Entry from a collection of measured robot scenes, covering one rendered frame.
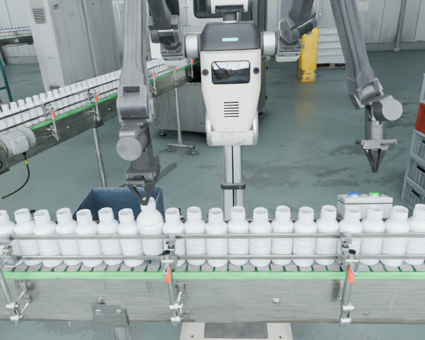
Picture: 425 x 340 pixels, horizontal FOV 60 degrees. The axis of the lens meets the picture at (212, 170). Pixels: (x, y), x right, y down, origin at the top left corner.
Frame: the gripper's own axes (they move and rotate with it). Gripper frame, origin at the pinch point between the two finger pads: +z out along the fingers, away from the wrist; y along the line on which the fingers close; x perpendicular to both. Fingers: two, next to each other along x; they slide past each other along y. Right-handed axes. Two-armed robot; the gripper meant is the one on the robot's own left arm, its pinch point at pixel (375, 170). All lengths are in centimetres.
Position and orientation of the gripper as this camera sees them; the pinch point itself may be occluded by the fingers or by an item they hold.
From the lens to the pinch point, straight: 122.0
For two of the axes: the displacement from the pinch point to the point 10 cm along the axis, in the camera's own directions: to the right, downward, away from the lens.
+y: 10.0, -0.2, -0.6
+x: 0.6, -0.8, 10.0
